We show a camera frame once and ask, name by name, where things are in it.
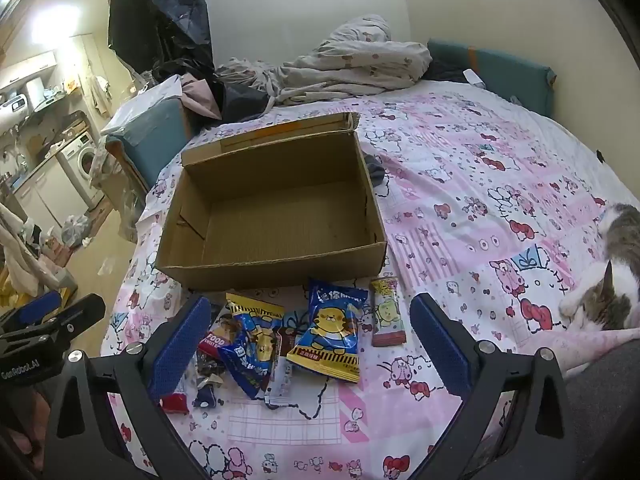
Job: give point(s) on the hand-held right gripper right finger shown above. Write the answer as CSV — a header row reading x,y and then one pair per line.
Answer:
x,y
440,347

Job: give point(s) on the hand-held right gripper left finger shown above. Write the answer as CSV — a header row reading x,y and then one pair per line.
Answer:
x,y
180,347

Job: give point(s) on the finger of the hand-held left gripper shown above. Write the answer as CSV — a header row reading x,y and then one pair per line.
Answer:
x,y
37,306
80,312

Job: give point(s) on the clear dark cookie packet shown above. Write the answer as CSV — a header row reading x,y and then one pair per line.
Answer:
x,y
207,367

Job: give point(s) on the red white snack packet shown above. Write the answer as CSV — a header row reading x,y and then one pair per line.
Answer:
x,y
217,342

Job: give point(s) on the small red snack packet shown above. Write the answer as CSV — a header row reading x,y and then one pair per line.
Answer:
x,y
175,404

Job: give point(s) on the pink green snack bar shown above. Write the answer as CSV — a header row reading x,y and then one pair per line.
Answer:
x,y
387,312

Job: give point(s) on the blue yellow bear snack packet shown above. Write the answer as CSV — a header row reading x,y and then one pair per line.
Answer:
x,y
255,340
327,332

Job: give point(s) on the white wrapper snack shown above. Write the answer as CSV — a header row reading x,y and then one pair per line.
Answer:
x,y
279,382

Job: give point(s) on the brown cardboard box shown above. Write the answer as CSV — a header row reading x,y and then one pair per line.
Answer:
x,y
280,225

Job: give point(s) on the cream hanging cloth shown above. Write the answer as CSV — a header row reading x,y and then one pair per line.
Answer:
x,y
20,255

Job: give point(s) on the tied plastic bag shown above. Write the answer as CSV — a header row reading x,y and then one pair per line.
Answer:
x,y
75,230

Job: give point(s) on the white cabinet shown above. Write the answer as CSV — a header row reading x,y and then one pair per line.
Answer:
x,y
45,195

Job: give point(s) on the clear plastic wrap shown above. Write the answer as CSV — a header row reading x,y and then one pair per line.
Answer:
x,y
117,190

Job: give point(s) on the pink printed bed sheet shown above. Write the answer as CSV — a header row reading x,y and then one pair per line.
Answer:
x,y
475,210

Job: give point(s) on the pink fuzzy blanket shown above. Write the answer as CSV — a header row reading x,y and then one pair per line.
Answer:
x,y
590,342

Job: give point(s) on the white washing machine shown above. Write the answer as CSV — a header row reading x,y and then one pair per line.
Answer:
x,y
82,160

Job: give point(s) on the person's grey pants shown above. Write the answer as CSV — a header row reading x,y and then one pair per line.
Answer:
x,y
605,400

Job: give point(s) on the grey cloth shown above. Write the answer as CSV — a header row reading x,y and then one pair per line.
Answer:
x,y
375,170

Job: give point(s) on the white water heater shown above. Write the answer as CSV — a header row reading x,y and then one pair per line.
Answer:
x,y
15,110

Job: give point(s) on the grey white cat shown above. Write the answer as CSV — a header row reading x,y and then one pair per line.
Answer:
x,y
620,240

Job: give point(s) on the white plastic bag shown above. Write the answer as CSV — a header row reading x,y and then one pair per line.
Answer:
x,y
145,102

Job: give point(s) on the hanging cream towel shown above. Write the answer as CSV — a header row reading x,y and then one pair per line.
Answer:
x,y
101,92

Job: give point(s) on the pink cloth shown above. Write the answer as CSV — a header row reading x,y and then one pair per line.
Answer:
x,y
200,97

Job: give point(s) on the dark cloth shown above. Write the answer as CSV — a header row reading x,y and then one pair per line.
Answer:
x,y
240,100

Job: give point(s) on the small white item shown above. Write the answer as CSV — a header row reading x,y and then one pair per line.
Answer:
x,y
472,78

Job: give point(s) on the long teal cushion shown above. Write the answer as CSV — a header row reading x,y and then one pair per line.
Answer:
x,y
505,77

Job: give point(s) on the crumpled beige printed blanket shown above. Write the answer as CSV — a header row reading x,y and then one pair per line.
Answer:
x,y
350,65

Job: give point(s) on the black plastic bag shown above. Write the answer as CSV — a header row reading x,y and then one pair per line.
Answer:
x,y
160,20

